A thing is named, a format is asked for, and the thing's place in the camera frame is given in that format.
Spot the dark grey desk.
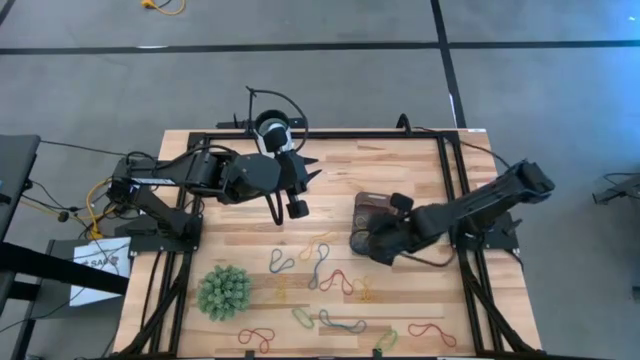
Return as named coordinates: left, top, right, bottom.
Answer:
left=0, top=133, right=42, bottom=241

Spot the black desk beam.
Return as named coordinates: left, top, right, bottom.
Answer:
left=0, top=241, right=130, bottom=296

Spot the yellow cable bundle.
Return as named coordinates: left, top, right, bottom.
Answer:
left=85, top=178, right=126, bottom=240

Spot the red rubber band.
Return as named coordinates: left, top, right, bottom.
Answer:
left=407, top=322, right=458, bottom=349
left=318, top=269, right=355, bottom=296
left=237, top=327, right=277, bottom=355

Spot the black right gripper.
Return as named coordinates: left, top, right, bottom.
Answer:
left=367, top=192, right=426, bottom=267

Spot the grey-brown plastic bin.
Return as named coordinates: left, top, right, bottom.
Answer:
left=349, top=191, right=401, bottom=257

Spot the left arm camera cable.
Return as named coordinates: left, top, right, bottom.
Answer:
left=244, top=85, right=310, bottom=154

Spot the green rubber band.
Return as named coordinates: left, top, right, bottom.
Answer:
left=291, top=306, right=316, bottom=330
left=374, top=328, right=400, bottom=352

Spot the green artificial potted plant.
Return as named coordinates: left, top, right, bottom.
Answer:
left=196, top=265, right=254, bottom=322

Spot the blue rubber band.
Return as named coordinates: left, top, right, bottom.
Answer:
left=268, top=248, right=296, bottom=275

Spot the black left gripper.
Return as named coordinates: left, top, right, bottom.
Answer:
left=262, top=124, right=323, bottom=220

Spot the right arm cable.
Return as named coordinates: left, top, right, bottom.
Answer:
left=412, top=126, right=511, bottom=169

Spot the black mounting bracket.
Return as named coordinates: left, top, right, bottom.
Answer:
left=216, top=113, right=310, bottom=131

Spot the yellow floor cable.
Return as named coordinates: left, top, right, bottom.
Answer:
left=141, top=0, right=187, bottom=16

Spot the thin black floor cable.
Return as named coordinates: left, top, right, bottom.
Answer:
left=39, top=139, right=129, bottom=157

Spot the white cup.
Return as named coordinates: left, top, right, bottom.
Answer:
left=254, top=109, right=297, bottom=154

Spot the white printed paper sheet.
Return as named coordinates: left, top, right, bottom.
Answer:
left=69, top=237, right=132, bottom=307

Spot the black floor stand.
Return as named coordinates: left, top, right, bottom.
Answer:
left=591, top=171, right=640, bottom=206

